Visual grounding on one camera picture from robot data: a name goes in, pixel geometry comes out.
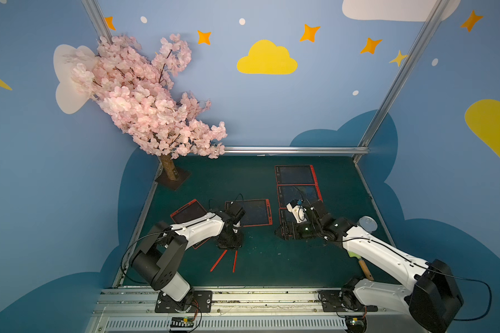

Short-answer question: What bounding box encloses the colourful scribble red writing tablet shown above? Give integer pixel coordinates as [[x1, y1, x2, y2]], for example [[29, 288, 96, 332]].
[[277, 185, 319, 208]]

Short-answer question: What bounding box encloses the red stylus pair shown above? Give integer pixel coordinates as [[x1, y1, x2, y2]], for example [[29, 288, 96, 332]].
[[310, 165, 318, 187]]

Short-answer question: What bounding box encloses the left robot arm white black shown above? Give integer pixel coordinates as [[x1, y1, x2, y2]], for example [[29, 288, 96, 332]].
[[129, 202, 245, 312]]

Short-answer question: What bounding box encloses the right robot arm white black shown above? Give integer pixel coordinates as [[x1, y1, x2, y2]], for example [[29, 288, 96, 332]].
[[285, 200, 464, 332]]

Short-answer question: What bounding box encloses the pink cherry blossom tree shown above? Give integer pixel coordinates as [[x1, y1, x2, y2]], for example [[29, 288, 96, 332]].
[[71, 34, 227, 183]]

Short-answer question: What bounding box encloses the green garden fork wooden handle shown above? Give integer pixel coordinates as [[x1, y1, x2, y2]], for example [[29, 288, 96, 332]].
[[348, 251, 374, 281]]

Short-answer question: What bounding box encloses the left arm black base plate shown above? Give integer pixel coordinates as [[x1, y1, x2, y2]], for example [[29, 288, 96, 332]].
[[154, 289, 213, 313]]

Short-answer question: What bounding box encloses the aluminium back frame bar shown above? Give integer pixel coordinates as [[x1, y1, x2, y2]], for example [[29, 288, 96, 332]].
[[225, 146, 369, 155]]

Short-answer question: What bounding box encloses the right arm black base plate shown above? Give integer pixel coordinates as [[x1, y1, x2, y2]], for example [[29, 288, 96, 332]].
[[317, 289, 379, 312]]

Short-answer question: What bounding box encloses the aluminium front rail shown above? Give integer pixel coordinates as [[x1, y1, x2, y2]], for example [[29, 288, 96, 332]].
[[86, 287, 425, 332]]

